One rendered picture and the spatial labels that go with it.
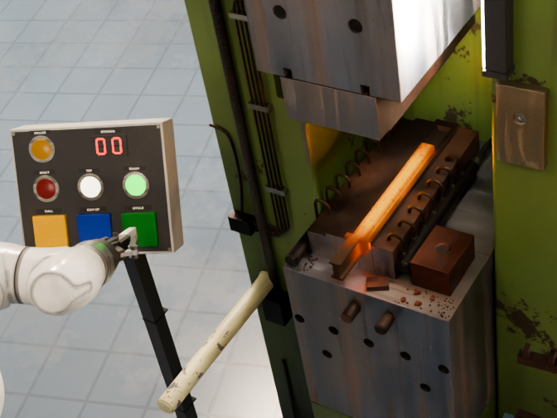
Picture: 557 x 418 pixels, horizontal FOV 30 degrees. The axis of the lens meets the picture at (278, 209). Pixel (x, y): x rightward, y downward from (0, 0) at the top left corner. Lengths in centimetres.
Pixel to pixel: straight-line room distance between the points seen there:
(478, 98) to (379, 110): 56
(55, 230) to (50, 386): 117
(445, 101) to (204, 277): 140
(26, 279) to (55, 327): 174
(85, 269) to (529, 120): 81
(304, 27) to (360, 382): 87
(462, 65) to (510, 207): 43
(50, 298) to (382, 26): 71
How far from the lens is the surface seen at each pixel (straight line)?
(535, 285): 217
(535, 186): 199
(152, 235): 221
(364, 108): 186
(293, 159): 226
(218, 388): 320
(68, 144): 224
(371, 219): 212
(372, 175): 225
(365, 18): 174
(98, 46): 494
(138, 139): 218
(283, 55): 189
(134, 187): 220
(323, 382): 242
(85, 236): 225
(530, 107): 186
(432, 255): 207
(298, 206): 235
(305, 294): 220
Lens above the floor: 241
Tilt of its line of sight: 40 degrees down
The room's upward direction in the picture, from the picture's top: 11 degrees counter-clockwise
